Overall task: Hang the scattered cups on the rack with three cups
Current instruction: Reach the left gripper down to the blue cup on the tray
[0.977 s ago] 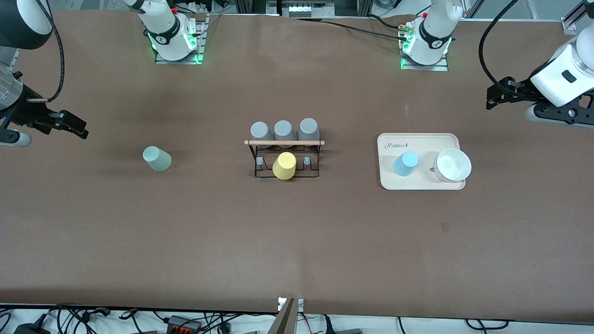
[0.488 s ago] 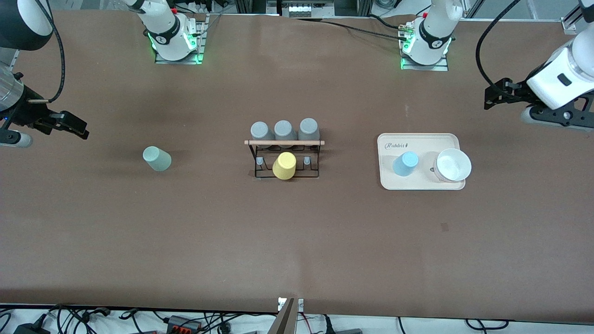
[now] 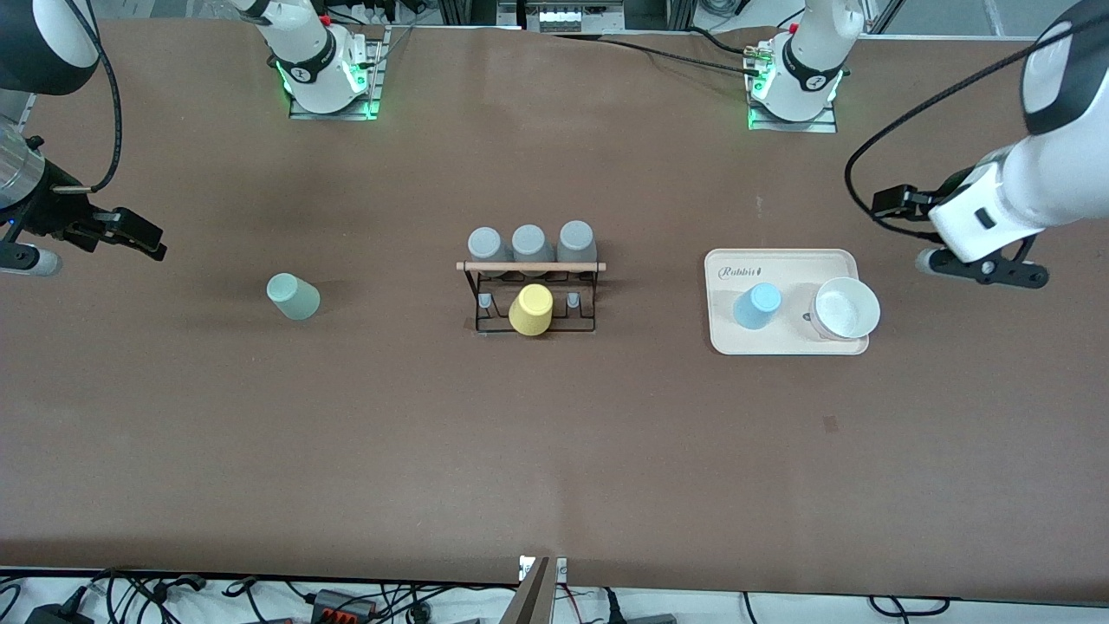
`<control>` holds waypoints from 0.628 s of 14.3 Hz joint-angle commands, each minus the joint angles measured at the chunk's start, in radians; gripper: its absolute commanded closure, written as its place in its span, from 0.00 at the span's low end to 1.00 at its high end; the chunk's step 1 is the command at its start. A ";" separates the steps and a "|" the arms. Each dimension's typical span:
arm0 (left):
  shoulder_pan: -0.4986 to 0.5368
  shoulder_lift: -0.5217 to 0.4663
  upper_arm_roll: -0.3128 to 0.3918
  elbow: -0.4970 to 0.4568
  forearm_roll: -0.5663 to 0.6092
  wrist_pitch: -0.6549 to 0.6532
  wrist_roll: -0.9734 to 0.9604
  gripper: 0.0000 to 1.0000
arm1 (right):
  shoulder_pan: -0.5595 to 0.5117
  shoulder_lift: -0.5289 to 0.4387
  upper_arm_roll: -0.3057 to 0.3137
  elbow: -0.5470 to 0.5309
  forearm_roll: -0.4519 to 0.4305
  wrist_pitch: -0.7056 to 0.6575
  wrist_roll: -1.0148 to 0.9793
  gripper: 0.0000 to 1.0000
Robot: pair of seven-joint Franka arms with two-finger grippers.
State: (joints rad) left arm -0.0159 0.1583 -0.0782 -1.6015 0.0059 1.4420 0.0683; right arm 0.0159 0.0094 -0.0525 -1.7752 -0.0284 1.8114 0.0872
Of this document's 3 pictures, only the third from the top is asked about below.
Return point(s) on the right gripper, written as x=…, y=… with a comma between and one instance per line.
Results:
x=45, y=213

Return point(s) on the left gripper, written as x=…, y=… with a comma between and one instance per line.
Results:
x=920, y=205

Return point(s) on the light blue cup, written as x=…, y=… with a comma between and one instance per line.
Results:
x=758, y=305

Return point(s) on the mint green cup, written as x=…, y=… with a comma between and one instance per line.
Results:
x=295, y=297

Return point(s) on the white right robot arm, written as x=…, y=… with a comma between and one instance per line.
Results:
x=305, y=54

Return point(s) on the white bowl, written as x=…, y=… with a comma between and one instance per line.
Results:
x=845, y=308

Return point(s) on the beige rabbit tray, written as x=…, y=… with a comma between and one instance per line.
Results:
x=736, y=329

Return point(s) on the grey cup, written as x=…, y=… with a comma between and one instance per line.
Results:
x=486, y=244
x=530, y=243
x=576, y=241

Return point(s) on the black power adapter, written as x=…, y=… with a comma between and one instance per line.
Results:
x=59, y=614

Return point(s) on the yellow cup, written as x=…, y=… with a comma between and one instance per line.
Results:
x=530, y=310

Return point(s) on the grey device with white buttons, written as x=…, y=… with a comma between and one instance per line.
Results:
x=563, y=17

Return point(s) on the black power strip red switches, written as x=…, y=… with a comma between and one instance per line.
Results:
x=345, y=604

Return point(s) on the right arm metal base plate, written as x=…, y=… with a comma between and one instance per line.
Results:
x=374, y=69

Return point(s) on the grey angled post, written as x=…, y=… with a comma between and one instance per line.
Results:
x=528, y=598

